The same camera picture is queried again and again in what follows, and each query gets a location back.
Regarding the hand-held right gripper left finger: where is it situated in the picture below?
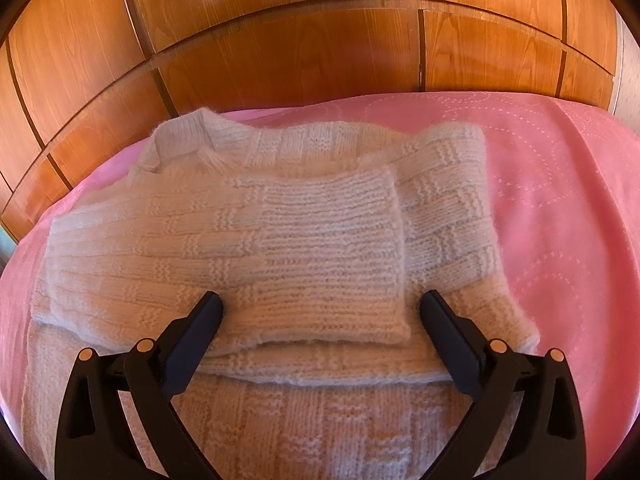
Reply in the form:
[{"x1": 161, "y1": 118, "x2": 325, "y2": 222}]
[{"x1": 54, "y1": 291, "x2": 224, "y2": 480}]

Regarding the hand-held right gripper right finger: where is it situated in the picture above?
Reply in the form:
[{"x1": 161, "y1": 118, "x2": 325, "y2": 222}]
[{"x1": 419, "y1": 290, "x2": 587, "y2": 480}]

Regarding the white knit sweater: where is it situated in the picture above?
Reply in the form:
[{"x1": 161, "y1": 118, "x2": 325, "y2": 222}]
[{"x1": 22, "y1": 112, "x2": 542, "y2": 480}]

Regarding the pink blanket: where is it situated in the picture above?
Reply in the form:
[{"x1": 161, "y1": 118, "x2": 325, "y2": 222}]
[{"x1": 0, "y1": 91, "x2": 640, "y2": 480}]

